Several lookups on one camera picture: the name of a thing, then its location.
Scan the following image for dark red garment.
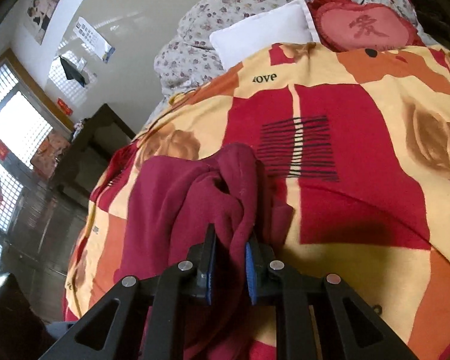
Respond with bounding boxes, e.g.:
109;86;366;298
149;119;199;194
114;144;293;359

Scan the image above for dark wooden nightstand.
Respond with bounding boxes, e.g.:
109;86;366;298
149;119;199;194
49;104;136;205

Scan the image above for red orange patterned blanket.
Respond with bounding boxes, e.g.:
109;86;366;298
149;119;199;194
64;43;450;359

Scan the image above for window with blinds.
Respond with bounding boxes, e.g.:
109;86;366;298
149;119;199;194
0;62;52;269

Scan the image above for floral grey quilt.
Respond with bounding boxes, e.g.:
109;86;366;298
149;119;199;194
151;0;435;117

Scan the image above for red heart cushion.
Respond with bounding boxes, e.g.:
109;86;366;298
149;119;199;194
307;0;424;52

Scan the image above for white pillow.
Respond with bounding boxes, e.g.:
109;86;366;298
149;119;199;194
209;0;320;71

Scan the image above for dark cloth on wall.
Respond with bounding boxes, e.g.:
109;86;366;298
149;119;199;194
59;56;87;88

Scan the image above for wall calendar poster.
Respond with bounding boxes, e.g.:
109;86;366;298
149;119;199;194
73;16;115;63

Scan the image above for framed wall photo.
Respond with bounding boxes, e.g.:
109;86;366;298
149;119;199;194
23;0;60;45

